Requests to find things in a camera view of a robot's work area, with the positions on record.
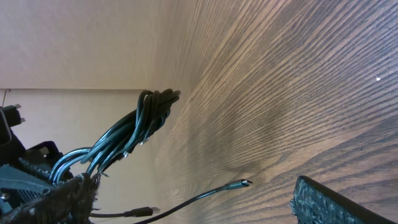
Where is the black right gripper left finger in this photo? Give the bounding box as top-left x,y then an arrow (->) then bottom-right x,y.
1,174 -> 100,224

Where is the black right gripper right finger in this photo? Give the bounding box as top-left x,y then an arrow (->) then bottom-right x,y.
290,175 -> 395,224

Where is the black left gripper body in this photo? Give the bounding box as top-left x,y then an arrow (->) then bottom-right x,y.
1,156 -> 55,215

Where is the black USB-A cable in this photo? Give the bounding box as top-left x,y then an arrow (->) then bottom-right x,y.
90,205 -> 161,218

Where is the black USB-C cable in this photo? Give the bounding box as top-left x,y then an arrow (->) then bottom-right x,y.
48,88 -> 253,224

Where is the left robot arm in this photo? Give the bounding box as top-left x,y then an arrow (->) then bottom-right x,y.
1,105 -> 70,215

